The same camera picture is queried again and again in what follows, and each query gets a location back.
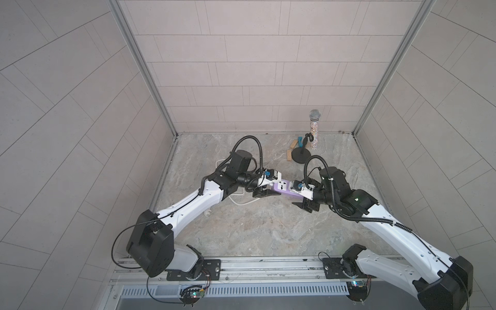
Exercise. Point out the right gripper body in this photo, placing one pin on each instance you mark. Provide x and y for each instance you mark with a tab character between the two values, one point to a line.
317	195

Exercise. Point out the purple power strip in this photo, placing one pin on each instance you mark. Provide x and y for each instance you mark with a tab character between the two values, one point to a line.
283	187

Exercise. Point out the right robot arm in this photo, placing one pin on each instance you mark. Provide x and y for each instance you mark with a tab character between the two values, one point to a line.
433	277

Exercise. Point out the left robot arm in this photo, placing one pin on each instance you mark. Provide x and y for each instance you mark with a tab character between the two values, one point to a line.
151	243

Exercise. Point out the wooden block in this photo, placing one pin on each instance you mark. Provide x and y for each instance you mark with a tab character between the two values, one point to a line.
293	144

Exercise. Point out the glitter microphone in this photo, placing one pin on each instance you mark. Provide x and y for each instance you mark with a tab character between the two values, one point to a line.
314	125

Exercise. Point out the right circuit board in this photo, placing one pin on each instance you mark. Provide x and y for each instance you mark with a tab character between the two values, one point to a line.
358	291

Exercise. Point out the circuit board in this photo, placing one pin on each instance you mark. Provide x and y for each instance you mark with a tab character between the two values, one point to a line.
358	291
192	294

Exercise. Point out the left circuit board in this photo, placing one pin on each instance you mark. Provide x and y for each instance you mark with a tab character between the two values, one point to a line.
192	294

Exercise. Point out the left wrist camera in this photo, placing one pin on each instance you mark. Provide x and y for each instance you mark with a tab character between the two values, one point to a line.
269	174

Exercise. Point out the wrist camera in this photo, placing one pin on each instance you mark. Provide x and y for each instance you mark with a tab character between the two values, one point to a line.
297	186
269	174

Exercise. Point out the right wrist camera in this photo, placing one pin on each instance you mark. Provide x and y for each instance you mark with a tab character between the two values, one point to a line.
297	186

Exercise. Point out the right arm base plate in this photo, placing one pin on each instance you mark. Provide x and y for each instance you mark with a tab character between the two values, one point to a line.
333	269

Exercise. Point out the aluminium mounting rail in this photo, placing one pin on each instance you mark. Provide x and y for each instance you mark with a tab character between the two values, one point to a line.
237	270

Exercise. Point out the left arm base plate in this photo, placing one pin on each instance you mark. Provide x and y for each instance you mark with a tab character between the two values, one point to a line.
209	270

